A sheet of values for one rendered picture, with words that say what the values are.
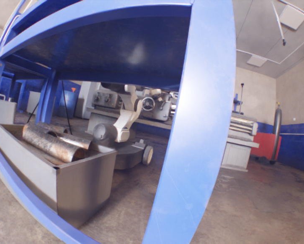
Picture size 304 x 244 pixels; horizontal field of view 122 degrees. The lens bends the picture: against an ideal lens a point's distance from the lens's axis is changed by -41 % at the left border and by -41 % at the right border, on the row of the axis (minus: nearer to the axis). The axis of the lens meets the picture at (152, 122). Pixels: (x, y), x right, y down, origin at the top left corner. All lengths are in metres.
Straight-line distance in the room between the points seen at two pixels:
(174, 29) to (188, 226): 0.38
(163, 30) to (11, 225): 0.77
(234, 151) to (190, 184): 2.14
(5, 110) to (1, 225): 0.94
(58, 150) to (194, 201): 0.46
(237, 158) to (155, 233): 2.17
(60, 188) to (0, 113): 1.03
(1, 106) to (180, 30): 1.29
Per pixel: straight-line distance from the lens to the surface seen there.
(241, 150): 2.31
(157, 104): 2.09
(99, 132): 1.03
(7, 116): 1.35
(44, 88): 1.24
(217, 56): 0.17
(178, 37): 0.40
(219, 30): 0.19
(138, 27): 0.40
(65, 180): 0.42
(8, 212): 0.68
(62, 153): 0.51
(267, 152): 3.95
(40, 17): 0.91
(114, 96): 2.39
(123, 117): 1.37
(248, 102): 6.05
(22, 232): 0.59
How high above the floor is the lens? 0.44
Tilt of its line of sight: level
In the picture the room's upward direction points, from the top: 12 degrees clockwise
